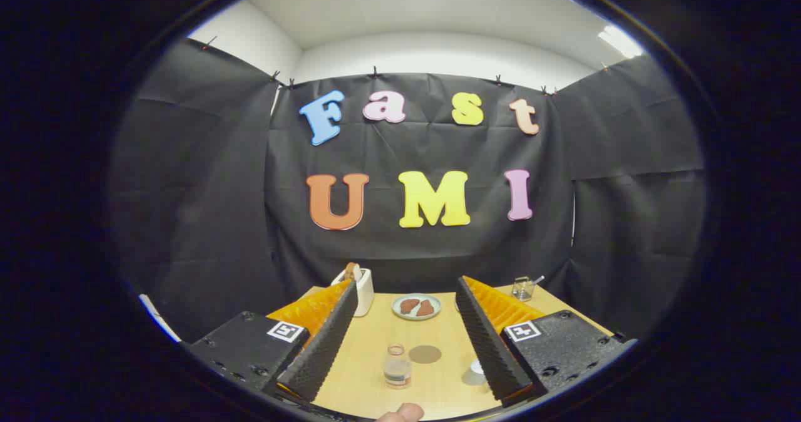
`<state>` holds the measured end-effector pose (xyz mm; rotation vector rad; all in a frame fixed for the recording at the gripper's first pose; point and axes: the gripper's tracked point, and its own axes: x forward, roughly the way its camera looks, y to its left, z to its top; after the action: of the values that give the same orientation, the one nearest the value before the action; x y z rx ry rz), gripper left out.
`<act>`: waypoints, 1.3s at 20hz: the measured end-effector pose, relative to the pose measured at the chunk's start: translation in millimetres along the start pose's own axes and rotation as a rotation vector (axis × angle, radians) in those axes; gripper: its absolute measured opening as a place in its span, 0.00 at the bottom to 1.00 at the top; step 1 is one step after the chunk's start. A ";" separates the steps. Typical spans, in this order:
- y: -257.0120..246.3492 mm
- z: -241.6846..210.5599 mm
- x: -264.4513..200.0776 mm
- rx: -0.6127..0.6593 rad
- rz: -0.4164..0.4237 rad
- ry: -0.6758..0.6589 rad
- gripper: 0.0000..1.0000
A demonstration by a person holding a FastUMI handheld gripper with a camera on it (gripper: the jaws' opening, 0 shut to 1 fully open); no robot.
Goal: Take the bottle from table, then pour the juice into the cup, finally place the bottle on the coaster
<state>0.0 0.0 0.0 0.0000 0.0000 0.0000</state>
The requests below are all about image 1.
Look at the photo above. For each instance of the brown food piece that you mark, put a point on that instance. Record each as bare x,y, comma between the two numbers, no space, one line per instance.
410,305
426,308

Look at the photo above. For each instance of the round pale green plate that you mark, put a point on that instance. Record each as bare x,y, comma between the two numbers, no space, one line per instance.
400,312

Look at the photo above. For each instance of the clear plastic juice bottle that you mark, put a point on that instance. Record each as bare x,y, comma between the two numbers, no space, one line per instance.
397,373

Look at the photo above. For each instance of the wooden table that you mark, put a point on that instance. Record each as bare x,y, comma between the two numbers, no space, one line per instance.
375,347

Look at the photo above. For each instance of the white square container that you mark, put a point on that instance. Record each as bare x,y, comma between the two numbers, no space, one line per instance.
366,293

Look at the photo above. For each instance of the brown bread piece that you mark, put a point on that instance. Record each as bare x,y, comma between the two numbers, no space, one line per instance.
351,271

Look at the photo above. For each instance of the small ceiling light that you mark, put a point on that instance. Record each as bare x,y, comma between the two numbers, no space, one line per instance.
619,41

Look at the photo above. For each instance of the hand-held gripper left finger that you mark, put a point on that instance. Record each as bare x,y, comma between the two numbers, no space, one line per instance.
325,340

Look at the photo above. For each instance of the white cup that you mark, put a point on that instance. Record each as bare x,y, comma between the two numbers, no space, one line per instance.
477,367

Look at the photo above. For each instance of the round brown coaster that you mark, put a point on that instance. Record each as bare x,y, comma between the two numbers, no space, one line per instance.
425,354

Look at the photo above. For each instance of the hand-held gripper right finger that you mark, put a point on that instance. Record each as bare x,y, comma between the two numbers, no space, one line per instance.
488,340

